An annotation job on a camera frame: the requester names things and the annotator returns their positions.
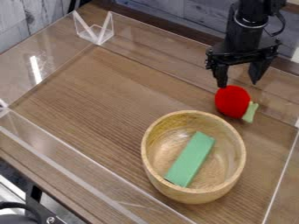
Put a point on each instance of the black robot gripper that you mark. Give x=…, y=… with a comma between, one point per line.
x=242, y=47

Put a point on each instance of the red toy strawberry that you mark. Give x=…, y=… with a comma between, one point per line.
x=233, y=103

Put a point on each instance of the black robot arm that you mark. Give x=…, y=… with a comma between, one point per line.
x=256, y=12

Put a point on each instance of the green rectangular block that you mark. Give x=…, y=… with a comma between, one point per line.
x=189, y=160

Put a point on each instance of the wooden bowl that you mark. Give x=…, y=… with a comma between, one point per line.
x=164, y=139

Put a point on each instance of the clear acrylic corner bracket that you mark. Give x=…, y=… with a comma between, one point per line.
x=97, y=34

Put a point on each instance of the black table leg bracket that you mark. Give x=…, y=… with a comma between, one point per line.
x=45, y=216

